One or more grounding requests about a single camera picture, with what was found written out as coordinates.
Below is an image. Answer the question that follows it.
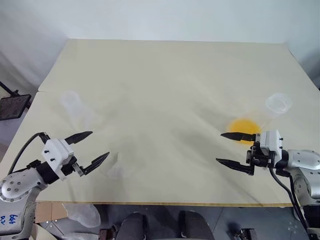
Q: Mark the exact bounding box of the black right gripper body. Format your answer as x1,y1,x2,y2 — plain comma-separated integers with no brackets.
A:
245,140,276,176

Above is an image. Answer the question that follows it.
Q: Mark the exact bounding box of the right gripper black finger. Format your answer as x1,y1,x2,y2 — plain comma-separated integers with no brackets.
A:
215,157,256,176
220,131,259,144

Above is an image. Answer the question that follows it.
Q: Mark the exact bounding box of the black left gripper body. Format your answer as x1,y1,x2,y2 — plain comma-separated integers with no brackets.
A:
61,156,85,178

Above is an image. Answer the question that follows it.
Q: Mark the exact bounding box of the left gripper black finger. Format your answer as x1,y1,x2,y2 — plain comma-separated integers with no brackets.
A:
65,131,94,145
79,151,111,177

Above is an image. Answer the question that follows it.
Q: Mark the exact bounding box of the clear cup with orange juice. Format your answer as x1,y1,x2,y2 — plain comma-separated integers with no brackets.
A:
226,92,294,147

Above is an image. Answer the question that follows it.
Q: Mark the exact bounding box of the small clear plastic cup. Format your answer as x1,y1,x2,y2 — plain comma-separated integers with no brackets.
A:
106,151,126,179

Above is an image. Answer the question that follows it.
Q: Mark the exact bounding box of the clear empty plastic cup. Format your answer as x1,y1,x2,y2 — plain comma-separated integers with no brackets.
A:
58,90,104,130

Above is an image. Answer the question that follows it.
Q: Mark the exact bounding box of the brown cardboard box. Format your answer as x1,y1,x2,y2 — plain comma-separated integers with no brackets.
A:
29,201,69,240

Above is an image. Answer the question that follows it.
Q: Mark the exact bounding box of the clear plastic bag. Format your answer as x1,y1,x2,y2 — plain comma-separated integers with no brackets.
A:
61,203,101,228

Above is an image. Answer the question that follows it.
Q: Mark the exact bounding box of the dark rounded shape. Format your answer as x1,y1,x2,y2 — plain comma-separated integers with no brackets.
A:
116,211,148,240
177,210,214,240

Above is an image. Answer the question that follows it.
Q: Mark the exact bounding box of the black mesh stand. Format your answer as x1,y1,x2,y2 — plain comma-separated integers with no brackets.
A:
0,80,33,122

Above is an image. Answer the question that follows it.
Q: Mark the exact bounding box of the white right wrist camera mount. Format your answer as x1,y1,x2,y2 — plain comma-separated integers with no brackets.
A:
258,129,284,159

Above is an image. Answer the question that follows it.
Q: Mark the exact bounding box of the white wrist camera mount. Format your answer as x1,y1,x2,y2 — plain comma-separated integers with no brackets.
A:
41,138,75,181
258,129,284,159

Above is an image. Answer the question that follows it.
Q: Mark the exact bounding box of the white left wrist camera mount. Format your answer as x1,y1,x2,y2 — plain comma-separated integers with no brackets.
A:
41,138,75,181

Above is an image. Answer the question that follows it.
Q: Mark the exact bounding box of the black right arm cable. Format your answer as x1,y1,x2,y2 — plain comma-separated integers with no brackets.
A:
268,165,310,230

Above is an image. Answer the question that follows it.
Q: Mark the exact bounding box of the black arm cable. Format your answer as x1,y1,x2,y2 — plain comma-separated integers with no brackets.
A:
268,165,310,230
6,131,51,176

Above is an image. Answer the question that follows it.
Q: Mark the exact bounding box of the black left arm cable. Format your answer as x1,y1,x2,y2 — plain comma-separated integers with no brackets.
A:
6,131,51,176

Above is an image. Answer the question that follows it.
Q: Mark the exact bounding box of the grey perforated metal bracket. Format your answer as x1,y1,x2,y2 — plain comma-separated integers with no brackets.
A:
39,218,66,237

